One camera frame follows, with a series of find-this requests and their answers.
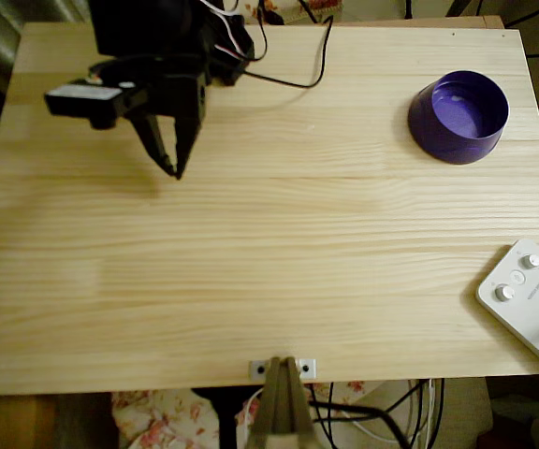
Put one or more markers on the wooden frame rail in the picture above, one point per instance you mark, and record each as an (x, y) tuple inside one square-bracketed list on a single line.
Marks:
[(438, 21)]

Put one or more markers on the black stand post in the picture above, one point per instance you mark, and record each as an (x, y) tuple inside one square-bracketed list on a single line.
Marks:
[(227, 421)]

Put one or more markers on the white control box with knobs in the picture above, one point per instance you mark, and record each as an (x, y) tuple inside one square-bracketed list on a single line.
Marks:
[(536, 308)]

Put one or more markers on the beige upholstered seat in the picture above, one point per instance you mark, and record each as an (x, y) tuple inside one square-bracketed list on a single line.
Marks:
[(466, 411)]

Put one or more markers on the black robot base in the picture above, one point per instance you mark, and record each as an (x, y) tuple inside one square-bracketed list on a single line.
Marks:
[(237, 42)]

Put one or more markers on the white metal bracket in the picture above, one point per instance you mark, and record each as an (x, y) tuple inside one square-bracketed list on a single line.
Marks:
[(254, 368)]

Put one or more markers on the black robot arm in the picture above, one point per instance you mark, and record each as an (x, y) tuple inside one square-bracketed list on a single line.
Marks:
[(134, 28)]

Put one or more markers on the purple bowl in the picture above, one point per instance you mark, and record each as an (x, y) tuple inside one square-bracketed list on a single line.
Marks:
[(438, 140)]

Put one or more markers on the black camera box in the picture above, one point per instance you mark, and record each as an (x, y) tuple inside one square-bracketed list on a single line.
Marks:
[(80, 103)]

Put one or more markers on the wooden table leg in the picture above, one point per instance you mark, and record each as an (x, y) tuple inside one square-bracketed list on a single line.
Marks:
[(21, 421)]

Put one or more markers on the floral cloth with pink roses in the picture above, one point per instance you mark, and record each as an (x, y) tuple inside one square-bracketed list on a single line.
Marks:
[(166, 421)]

